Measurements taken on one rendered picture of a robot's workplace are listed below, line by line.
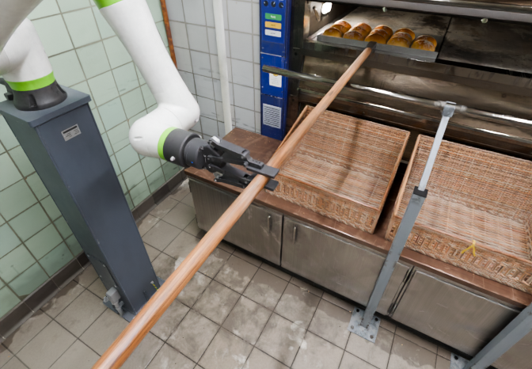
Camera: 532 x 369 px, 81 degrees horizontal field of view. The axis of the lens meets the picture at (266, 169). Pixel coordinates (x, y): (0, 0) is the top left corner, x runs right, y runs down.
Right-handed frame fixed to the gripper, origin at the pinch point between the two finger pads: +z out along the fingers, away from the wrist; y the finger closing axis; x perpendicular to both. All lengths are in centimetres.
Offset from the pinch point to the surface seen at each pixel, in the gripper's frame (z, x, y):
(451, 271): 58, -47, 61
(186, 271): 0.9, 28.7, -1.1
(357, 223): 19, -52, 59
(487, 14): 39, -86, -21
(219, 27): -81, -101, 1
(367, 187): 17, -80, 61
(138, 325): 0.6, 39.0, -1.3
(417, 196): 36, -41, 25
